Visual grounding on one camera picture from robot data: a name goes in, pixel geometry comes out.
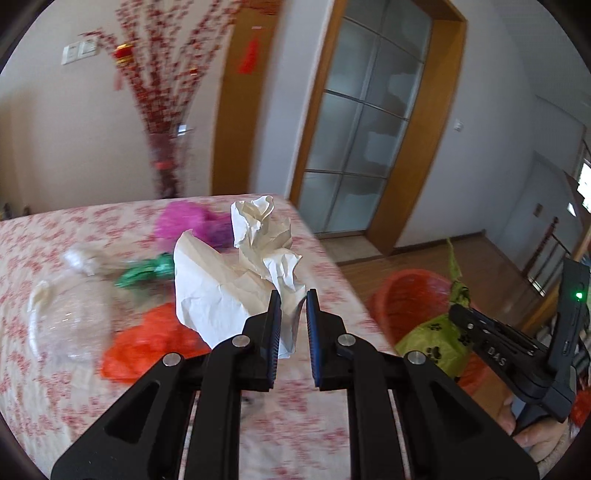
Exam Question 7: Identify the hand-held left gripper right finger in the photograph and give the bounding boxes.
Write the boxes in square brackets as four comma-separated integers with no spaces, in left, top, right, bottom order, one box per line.
[306,288,540,480]

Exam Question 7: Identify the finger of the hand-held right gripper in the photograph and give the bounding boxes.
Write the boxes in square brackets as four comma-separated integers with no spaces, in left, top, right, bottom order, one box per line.
[449,304,552,370]

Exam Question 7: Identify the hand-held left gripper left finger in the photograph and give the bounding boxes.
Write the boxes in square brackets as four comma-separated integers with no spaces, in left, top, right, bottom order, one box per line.
[51,290,283,480]

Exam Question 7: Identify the yellow-green paw print bag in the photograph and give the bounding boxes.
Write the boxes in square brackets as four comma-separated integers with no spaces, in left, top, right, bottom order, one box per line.
[394,237,476,374]

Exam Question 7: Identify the white paper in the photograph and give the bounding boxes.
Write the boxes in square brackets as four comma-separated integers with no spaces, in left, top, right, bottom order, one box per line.
[173,195,304,360]

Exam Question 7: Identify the red plastic basket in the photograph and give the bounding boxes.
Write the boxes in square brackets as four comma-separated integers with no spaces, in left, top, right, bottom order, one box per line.
[367,270,490,393]

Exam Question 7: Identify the green plastic bag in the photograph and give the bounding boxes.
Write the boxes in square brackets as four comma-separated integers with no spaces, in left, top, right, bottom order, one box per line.
[113,253,176,291]

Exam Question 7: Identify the magenta plastic bag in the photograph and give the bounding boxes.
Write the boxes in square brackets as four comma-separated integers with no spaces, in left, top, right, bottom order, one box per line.
[154,199,234,250]

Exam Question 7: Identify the person's right hand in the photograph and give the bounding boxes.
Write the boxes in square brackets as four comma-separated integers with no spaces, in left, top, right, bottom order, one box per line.
[501,396,573,462]

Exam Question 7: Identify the wooden stair railing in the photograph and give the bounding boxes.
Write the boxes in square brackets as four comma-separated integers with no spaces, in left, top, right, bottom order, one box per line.
[522,217,587,301]

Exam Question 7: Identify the orange plastic bag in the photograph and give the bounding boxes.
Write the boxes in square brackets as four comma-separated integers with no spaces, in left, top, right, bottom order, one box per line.
[102,305,213,384]

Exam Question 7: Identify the grey door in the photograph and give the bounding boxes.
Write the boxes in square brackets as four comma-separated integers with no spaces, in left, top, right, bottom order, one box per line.
[510,152,583,278]

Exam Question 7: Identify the window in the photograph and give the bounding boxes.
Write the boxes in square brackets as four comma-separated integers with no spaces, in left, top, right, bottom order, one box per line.
[575,157,591,208]

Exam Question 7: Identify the glass vase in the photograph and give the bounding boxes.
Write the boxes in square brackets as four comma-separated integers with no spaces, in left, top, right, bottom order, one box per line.
[148,124,195,199]

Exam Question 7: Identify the wooden door jamb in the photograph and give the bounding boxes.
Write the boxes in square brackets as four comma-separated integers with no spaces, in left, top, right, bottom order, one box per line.
[210,0,278,197]

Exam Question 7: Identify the clear plastic bag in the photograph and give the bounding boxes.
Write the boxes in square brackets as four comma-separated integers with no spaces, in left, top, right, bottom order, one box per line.
[28,277,121,365]

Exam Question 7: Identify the small crumpled clear plastic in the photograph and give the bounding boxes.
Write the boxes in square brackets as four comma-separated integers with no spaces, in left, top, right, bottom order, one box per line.
[62,244,116,278]

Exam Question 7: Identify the frosted glass sliding door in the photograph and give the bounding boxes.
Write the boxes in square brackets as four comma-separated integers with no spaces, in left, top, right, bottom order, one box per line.
[305,0,435,234]

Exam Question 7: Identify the red floral tablecloth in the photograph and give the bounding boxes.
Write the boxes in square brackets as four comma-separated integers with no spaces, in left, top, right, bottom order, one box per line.
[0,194,393,480]

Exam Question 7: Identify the red decorative branches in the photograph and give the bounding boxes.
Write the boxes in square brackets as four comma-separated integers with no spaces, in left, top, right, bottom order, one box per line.
[78,0,282,139]

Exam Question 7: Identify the red hanging tassel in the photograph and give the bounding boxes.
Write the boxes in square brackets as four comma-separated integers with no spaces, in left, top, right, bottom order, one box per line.
[238,39,262,75]

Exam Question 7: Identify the wooden door frame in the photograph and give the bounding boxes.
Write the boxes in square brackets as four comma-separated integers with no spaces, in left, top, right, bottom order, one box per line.
[288,0,467,254]

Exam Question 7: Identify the white light switch panel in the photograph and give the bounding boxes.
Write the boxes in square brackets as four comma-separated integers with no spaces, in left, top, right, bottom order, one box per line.
[61,38,100,65]

